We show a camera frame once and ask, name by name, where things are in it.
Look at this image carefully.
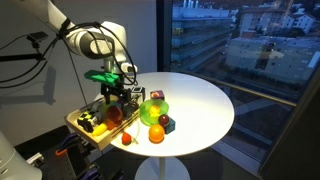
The small red plastic strawberry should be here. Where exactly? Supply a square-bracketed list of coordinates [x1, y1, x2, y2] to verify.
[120, 132, 133, 146]

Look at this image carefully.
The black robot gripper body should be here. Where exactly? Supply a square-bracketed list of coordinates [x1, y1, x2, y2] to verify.
[100, 81, 133, 100]

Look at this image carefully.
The yellow window handrail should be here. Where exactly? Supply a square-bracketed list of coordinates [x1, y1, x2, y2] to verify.
[171, 67, 298, 108]

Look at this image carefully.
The teal cube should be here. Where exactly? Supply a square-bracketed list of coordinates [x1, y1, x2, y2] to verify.
[164, 117, 177, 135]

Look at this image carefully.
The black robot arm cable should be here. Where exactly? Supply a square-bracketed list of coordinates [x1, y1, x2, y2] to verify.
[49, 18, 139, 87]

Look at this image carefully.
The dark window frame post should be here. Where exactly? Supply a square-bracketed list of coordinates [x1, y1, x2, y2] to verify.
[156, 0, 174, 73]

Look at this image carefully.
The white table pedestal base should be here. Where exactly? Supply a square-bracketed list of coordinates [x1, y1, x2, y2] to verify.
[134, 155, 191, 180]

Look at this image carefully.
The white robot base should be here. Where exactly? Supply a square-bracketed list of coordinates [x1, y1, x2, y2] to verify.
[0, 129, 43, 180]

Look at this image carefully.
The translucent green bowl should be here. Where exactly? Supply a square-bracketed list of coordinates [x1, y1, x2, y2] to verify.
[138, 98, 170, 127]

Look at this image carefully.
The purple clamp with orange handle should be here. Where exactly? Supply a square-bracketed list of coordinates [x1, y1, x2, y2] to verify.
[54, 132, 85, 158]

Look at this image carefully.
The red plastic apple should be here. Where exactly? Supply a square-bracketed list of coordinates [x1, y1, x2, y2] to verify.
[106, 105, 125, 123]

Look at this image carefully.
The plastic orange fruit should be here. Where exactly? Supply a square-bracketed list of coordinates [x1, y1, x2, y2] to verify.
[147, 123, 166, 145]

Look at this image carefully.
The orange purple picture cube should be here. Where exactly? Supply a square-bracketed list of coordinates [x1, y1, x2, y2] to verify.
[149, 89, 166, 101]

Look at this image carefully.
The wooden crate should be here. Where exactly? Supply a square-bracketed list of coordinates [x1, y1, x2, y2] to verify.
[64, 95, 141, 151]

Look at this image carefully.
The dark red plastic plum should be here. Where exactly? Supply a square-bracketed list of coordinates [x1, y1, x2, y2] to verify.
[157, 114, 171, 127]

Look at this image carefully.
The black horizontal stand bar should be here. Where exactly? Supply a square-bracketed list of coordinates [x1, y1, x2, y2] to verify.
[0, 52, 47, 63]

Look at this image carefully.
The black camera cable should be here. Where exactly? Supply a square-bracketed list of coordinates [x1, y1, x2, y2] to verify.
[0, 33, 59, 89]

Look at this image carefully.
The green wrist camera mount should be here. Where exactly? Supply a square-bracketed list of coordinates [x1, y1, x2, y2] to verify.
[83, 69, 121, 85]

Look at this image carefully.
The yellow toy in bowl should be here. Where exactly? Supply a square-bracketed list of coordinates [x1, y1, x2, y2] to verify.
[148, 104, 163, 118]

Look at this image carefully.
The yellow plastic banana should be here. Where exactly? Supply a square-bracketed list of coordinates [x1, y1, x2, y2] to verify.
[91, 122, 110, 137]

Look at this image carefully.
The pale window base ledge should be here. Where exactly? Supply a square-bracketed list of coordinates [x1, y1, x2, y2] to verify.
[211, 139, 266, 177]

